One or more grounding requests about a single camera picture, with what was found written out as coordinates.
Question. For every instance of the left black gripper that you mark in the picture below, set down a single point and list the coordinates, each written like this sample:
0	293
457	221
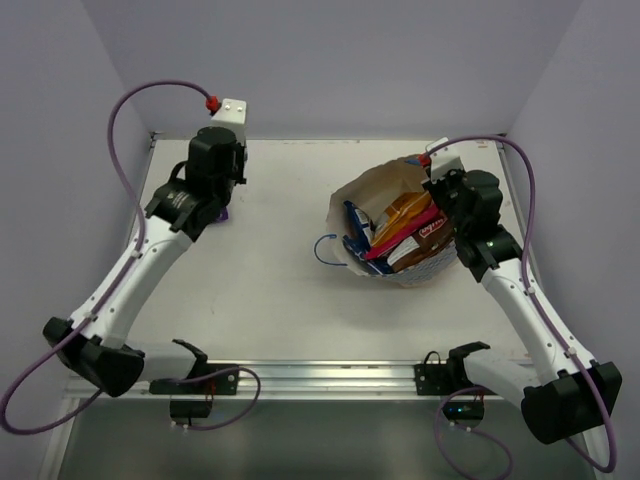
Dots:
239	163

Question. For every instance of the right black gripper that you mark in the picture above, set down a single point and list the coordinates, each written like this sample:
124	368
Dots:
433	188

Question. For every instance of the purple Fox's candy bag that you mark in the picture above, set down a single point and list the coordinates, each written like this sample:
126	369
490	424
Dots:
223	216

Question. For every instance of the blue checkered paper bag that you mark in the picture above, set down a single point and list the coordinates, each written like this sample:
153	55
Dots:
372	192

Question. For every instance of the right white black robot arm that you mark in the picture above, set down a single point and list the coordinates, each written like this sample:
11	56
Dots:
568	392

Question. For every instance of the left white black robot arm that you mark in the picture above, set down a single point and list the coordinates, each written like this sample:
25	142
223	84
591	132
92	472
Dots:
92	342

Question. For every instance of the brown chocolate snack packet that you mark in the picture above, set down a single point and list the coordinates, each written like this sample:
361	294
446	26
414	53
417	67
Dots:
424	243

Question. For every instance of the orange snack packet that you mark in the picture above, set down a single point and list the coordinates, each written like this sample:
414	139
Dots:
398	214

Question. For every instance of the pink snack packet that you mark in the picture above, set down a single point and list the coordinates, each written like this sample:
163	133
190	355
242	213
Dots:
398	231

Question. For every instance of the blue white snack packet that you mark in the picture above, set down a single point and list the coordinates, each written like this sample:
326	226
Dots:
358	242

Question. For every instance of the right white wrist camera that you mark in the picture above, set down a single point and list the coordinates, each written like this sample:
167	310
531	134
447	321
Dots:
439	159

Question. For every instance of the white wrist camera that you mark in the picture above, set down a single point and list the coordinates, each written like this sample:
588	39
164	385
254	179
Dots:
230	114
439	159

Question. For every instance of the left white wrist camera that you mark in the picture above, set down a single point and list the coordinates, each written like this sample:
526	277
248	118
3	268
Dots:
230	114

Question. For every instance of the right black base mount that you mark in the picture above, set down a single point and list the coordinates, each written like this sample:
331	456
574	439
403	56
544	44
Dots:
433	376

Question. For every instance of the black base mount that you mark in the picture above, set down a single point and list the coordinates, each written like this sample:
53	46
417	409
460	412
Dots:
433	376
191	400

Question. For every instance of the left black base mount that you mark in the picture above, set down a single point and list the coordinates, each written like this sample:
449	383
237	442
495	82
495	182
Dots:
191	400

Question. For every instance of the aluminium mounting rail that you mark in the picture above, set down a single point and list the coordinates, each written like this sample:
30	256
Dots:
317	381

